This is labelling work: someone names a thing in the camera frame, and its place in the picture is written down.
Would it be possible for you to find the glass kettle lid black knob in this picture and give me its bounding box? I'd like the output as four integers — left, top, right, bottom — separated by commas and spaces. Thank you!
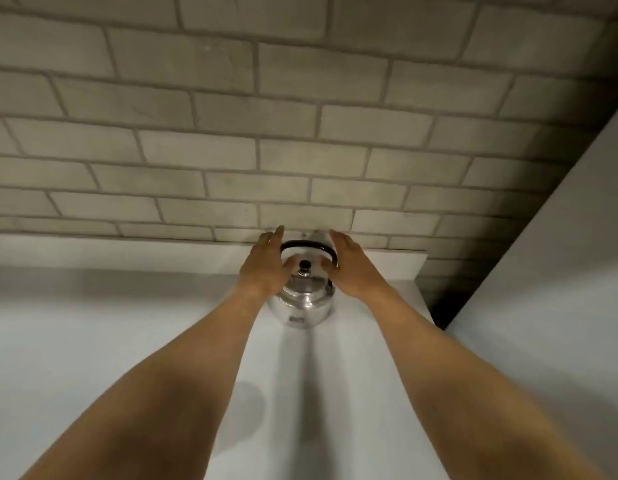
285, 260, 331, 294

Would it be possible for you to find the person's left hand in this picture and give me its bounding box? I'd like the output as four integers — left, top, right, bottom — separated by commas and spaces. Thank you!
237, 225, 300, 297

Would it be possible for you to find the person's right hand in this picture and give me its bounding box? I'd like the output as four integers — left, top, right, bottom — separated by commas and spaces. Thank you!
321, 229, 390, 302

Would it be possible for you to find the white cabinet side panel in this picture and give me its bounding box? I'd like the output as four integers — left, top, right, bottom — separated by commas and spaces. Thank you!
445, 97, 618, 480

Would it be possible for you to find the person's right forearm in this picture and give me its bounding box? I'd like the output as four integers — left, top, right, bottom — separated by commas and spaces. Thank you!
358, 289, 598, 480

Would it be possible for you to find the person's left forearm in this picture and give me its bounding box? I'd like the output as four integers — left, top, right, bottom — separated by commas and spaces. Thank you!
19, 287, 271, 480

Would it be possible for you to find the steel kettle with black handle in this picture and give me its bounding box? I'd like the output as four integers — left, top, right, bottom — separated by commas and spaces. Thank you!
265, 230, 337, 329

